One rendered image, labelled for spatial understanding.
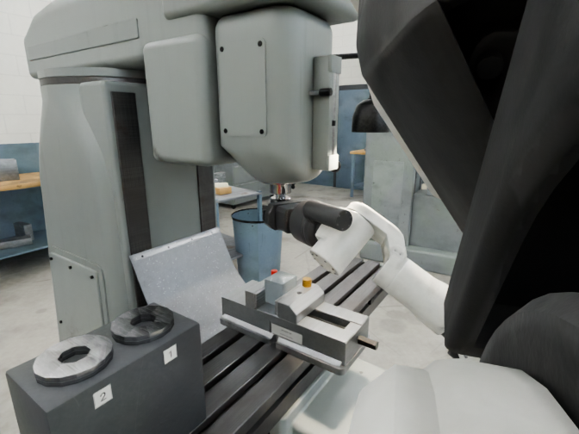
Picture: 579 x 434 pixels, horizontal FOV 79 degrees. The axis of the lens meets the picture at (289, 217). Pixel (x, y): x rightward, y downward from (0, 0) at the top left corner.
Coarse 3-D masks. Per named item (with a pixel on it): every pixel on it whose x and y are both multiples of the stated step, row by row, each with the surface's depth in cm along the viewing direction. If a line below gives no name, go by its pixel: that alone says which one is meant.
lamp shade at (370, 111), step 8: (360, 104) 66; (368, 104) 64; (360, 112) 65; (368, 112) 64; (376, 112) 64; (352, 120) 67; (360, 120) 65; (368, 120) 64; (376, 120) 64; (352, 128) 67; (360, 128) 66; (368, 128) 65; (376, 128) 65; (384, 128) 65
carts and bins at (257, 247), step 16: (224, 176) 337; (224, 192) 301; (240, 192) 310; (256, 192) 310; (256, 208) 340; (240, 224) 300; (256, 224) 296; (224, 240) 345; (240, 240) 306; (256, 240) 301; (272, 240) 306; (240, 256) 307; (256, 256) 305; (272, 256) 311; (240, 272) 319; (256, 272) 310
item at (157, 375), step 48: (96, 336) 50; (144, 336) 50; (192, 336) 55; (48, 384) 42; (96, 384) 43; (144, 384) 49; (192, 384) 57; (48, 432) 40; (96, 432) 44; (144, 432) 50
